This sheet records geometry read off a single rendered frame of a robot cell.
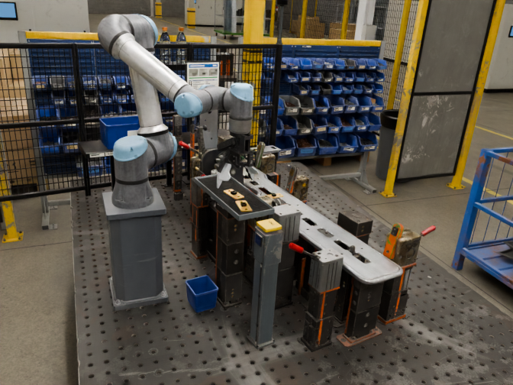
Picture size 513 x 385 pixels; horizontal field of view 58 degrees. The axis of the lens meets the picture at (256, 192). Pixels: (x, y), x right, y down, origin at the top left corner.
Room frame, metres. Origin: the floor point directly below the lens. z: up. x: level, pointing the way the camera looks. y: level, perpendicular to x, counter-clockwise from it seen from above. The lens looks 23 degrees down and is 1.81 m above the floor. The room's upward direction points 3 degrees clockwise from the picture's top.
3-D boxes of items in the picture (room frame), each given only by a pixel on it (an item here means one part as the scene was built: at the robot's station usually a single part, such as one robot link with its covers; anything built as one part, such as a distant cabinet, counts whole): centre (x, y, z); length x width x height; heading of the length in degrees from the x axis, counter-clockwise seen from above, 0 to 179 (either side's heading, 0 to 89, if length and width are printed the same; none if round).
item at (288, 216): (1.53, -0.11, 0.90); 0.13 x 0.10 x 0.41; 121
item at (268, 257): (1.30, -0.05, 0.92); 0.08 x 0.08 x 0.44; 31
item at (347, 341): (1.36, -0.41, 0.84); 0.18 x 0.06 x 0.29; 121
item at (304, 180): (2.04, -0.20, 0.87); 0.12 x 0.09 x 0.35; 121
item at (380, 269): (1.88, -0.10, 1.00); 1.38 x 0.22 x 0.02; 31
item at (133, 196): (1.55, 0.45, 1.15); 0.15 x 0.15 x 0.10
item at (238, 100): (1.50, 0.07, 1.50); 0.09 x 0.08 x 0.11; 63
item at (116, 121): (2.47, 0.71, 1.10); 0.30 x 0.17 x 0.13; 122
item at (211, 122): (2.53, 0.29, 1.17); 0.12 x 0.01 x 0.34; 121
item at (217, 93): (1.53, 0.16, 1.50); 0.11 x 0.11 x 0.08; 63
